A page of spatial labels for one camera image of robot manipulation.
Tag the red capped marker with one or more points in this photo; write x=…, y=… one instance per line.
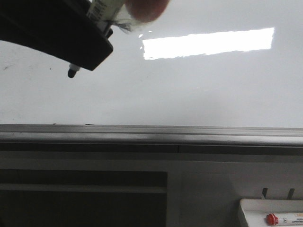
x=284, y=219

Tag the black whiteboard marker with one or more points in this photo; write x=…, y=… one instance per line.
x=102, y=15

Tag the right black tray hook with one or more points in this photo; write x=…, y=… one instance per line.
x=290, y=194

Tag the blurred human fingers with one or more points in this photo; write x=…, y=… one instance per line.
x=146, y=10

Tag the left black tray hook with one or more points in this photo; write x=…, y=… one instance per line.
x=264, y=193

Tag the grey aluminium whiteboard frame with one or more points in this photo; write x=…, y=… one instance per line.
x=158, y=140

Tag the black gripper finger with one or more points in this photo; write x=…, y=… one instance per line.
x=60, y=28

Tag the white whiteboard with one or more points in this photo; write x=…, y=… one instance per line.
x=223, y=63

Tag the white marker tray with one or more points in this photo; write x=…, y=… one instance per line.
x=252, y=212

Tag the black tray hook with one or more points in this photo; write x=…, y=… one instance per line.
x=264, y=193
x=290, y=194

